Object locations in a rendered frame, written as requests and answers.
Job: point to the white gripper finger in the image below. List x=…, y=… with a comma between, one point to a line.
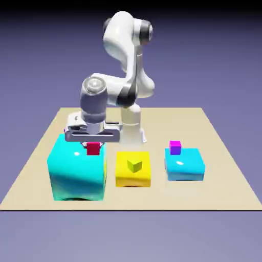
x=84, y=144
x=101, y=144

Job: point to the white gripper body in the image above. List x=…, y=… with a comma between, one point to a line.
x=92, y=137

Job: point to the small red cube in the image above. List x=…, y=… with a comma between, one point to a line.
x=93, y=149

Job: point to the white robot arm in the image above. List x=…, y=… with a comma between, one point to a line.
x=127, y=51

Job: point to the small yellow cube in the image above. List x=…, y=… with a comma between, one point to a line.
x=134, y=166

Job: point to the small magenta cube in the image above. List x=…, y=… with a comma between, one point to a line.
x=175, y=147

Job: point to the large cyan box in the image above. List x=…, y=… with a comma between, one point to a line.
x=77, y=172

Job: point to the large yellow box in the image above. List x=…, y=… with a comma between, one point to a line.
x=133, y=176

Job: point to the large blue box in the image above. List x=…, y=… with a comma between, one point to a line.
x=185, y=165

